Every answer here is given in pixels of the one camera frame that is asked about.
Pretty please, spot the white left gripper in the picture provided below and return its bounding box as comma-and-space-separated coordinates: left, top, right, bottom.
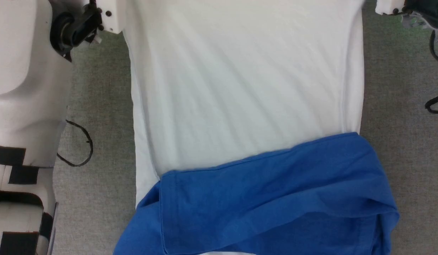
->
96, 0, 127, 35

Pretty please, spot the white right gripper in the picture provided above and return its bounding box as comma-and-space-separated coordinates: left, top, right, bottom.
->
375, 0, 408, 16

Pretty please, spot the white and blue T-shirt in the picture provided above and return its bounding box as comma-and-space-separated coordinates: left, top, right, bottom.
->
113, 0, 401, 255

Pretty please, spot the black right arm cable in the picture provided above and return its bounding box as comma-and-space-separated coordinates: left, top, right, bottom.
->
425, 94, 438, 117

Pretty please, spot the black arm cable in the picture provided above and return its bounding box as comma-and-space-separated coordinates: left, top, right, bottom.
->
425, 94, 438, 117
57, 120, 94, 168

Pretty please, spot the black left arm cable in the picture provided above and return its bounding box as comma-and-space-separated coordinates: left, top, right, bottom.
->
57, 120, 94, 168

